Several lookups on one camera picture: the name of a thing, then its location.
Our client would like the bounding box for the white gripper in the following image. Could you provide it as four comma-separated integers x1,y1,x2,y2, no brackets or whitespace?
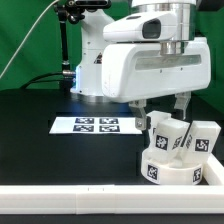
101,11,211,131

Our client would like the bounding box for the white round stool seat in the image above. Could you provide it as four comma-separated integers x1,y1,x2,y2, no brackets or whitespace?
141,150,203,185

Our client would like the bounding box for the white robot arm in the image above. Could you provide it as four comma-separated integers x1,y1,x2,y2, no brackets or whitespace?
72,0,224,130

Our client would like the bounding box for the white sheet with markers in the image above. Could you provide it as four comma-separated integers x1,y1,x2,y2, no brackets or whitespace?
50,117,141,135

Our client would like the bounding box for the white front fence rail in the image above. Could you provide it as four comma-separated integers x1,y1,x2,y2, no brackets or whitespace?
0,185,224,215

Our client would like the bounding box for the black cable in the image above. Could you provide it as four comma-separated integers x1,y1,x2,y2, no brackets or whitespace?
19,72,65,90

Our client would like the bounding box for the white cable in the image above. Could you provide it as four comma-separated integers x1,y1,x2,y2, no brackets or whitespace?
0,0,60,80

